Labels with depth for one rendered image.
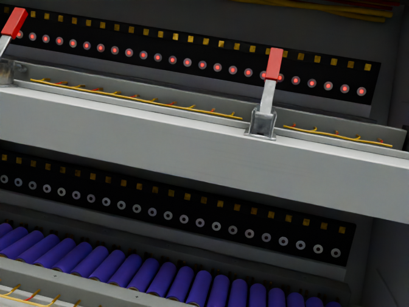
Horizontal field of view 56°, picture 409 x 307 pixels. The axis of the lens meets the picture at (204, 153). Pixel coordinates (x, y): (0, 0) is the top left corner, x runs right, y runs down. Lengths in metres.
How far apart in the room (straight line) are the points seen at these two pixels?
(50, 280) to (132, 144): 0.15
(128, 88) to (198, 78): 0.13
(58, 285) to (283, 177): 0.23
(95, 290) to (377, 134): 0.31
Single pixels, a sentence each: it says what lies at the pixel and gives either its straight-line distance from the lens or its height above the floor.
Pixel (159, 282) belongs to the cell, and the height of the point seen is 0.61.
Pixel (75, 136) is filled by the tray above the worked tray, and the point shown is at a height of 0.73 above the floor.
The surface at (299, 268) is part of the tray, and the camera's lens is 0.49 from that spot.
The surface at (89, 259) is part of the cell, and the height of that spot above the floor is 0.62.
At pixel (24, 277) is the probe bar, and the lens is 0.42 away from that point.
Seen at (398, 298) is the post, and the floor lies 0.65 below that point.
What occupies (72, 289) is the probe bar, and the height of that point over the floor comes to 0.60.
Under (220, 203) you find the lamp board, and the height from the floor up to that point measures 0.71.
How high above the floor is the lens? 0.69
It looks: 9 degrees up
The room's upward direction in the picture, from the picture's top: 12 degrees clockwise
